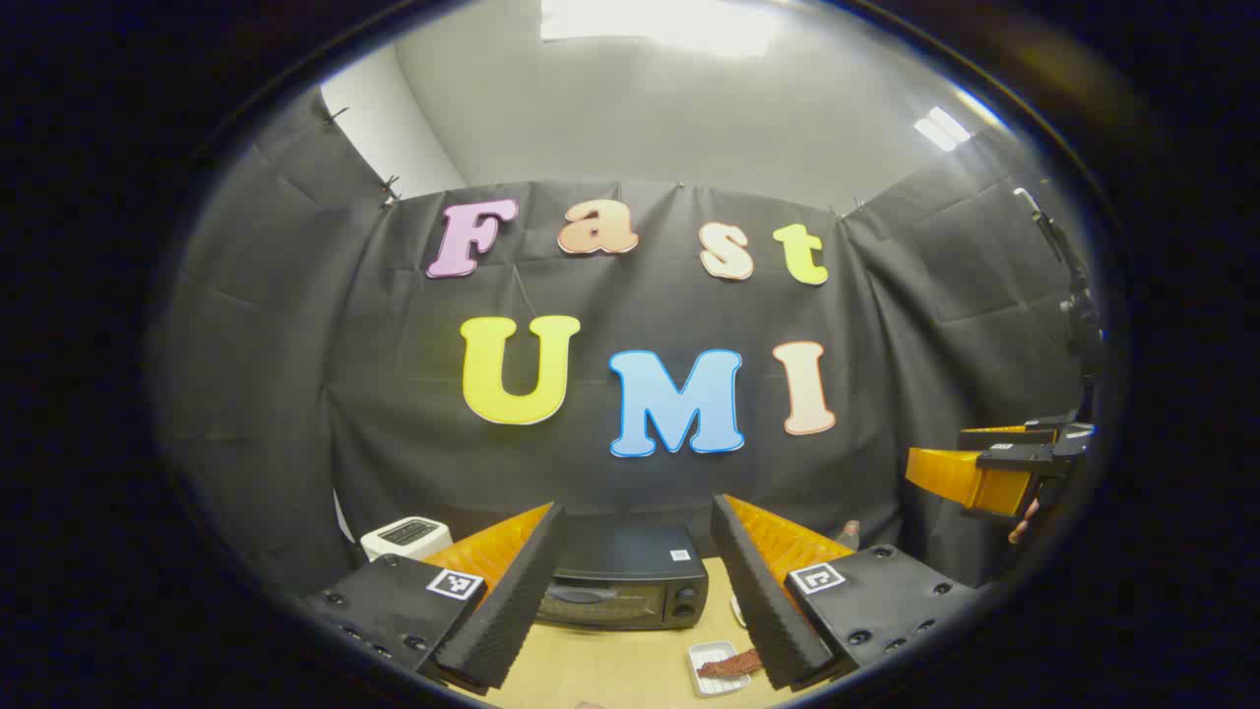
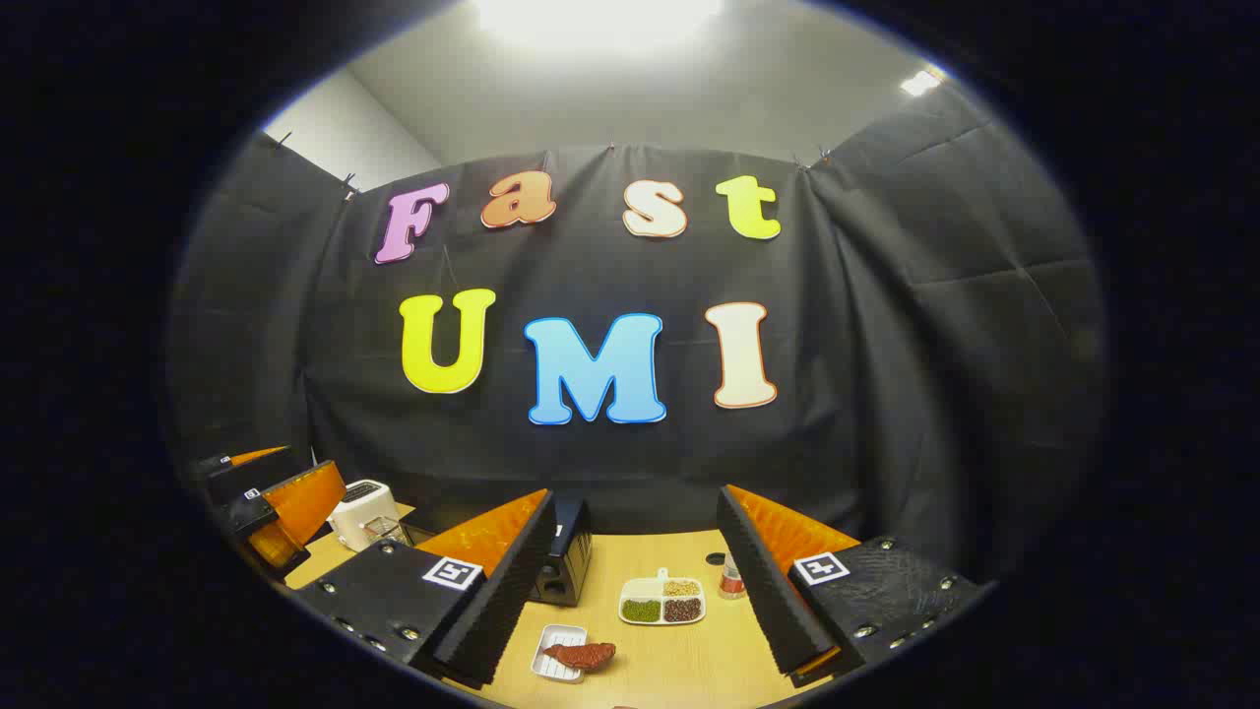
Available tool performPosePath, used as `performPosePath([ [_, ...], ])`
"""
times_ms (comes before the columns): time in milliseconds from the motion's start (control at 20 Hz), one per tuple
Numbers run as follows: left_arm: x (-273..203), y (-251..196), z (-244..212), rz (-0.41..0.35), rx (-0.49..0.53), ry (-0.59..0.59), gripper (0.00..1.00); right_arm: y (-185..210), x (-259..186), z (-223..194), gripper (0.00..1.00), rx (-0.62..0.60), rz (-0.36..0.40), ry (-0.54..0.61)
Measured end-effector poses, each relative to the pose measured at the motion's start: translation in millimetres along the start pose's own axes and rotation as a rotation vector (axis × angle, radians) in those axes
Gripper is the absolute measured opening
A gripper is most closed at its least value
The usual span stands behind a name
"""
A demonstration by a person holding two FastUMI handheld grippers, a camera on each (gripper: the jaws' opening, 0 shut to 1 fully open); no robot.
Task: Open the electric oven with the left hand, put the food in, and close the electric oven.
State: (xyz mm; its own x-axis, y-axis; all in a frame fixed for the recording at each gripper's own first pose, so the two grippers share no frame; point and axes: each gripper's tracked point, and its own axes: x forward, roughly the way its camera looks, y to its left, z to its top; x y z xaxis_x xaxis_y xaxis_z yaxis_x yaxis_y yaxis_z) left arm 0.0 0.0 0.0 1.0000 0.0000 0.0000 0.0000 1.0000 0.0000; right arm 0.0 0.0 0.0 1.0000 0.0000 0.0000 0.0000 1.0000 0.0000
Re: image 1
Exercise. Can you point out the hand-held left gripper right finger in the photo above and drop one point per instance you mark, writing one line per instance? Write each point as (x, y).
(763, 611)

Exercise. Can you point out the large ceiling light panel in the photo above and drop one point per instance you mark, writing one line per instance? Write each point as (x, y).
(660, 22)

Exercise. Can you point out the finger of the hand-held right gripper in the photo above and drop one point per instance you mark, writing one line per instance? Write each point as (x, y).
(1058, 429)
(1019, 456)

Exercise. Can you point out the white divided dish of beans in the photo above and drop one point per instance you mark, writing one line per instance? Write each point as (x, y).
(736, 612)

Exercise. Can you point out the clear bottle with red label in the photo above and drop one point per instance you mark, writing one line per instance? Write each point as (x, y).
(849, 537)

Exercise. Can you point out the black electric oven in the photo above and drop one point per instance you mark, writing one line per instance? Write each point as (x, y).
(630, 571)

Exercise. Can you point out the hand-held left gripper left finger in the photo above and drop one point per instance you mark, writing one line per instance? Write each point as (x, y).
(517, 611)

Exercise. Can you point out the small white ribbed tray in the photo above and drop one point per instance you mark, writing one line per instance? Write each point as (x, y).
(705, 654)

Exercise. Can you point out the black backdrop cloth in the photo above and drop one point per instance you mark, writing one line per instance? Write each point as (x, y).
(394, 414)

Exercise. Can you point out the small ceiling light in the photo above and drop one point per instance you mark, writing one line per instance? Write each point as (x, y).
(943, 128)

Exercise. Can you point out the white toaster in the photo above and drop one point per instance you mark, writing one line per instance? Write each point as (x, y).
(406, 537)

